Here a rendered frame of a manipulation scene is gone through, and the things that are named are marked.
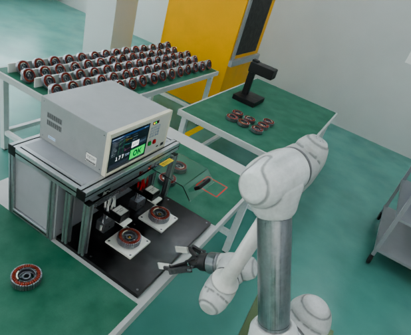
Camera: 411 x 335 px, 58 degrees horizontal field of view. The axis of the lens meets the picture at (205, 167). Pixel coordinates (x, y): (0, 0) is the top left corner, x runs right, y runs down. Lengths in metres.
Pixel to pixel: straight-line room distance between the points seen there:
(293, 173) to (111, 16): 4.71
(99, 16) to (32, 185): 4.11
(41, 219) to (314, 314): 1.20
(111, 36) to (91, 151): 4.02
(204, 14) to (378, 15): 2.66
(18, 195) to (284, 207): 1.27
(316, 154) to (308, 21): 5.61
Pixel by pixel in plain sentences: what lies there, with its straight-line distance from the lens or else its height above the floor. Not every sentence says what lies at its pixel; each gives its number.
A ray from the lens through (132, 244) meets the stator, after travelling 1.76.
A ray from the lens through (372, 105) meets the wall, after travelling 6.61.
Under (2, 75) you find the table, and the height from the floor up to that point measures 0.73.
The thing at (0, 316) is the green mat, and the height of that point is 0.75.
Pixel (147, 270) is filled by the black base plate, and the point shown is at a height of 0.77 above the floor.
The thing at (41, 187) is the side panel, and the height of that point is 0.99.
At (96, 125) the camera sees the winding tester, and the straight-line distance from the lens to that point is 1.55.
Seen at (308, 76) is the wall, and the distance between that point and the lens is 6.70.
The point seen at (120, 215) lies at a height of 0.92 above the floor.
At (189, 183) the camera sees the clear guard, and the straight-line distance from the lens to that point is 1.78.
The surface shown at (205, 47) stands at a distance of 5.26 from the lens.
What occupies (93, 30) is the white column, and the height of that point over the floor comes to 0.57.
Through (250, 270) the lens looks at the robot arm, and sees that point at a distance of 1.47.
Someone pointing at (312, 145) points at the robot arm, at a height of 1.64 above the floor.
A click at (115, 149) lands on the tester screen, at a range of 1.57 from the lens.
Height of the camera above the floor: 2.05
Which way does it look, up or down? 30 degrees down
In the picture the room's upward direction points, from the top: 18 degrees clockwise
